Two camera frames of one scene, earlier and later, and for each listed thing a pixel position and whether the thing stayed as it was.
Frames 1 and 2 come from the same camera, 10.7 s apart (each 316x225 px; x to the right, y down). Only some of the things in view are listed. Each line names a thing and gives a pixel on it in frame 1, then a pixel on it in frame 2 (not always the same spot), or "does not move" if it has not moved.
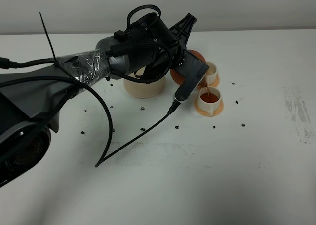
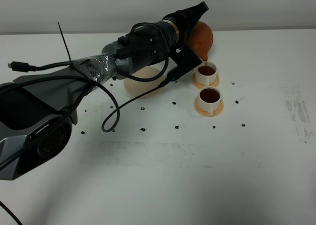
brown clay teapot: [178, 78] to [200, 39]
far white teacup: [211, 75] does not move
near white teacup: [209, 99] does not move
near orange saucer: [207, 114] does not move
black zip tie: [56, 63] to [71, 65]
